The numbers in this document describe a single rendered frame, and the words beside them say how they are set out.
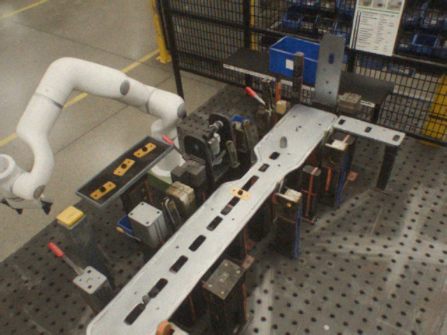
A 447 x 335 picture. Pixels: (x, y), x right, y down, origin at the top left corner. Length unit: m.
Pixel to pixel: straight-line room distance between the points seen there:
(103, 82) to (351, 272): 1.17
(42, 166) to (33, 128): 0.12
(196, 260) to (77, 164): 2.30
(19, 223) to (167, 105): 1.81
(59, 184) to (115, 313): 2.18
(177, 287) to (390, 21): 1.49
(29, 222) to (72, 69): 1.98
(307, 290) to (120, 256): 0.80
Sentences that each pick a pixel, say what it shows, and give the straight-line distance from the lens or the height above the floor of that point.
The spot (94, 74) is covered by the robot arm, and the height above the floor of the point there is 1.49.
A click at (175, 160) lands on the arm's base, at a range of 1.96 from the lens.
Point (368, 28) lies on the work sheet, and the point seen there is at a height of 1.27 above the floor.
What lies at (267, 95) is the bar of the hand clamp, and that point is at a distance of 1.80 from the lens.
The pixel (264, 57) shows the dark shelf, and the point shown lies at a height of 1.03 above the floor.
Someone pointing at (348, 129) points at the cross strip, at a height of 1.00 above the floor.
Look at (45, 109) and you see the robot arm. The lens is 1.34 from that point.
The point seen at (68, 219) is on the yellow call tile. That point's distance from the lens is 1.38.
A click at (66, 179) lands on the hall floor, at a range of 3.41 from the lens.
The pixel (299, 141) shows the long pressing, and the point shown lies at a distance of 1.78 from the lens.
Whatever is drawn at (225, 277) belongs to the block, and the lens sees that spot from 1.28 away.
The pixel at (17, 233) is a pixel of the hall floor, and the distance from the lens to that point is 3.17.
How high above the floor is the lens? 2.10
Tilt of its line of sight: 42 degrees down
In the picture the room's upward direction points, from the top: 6 degrees counter-clockwise
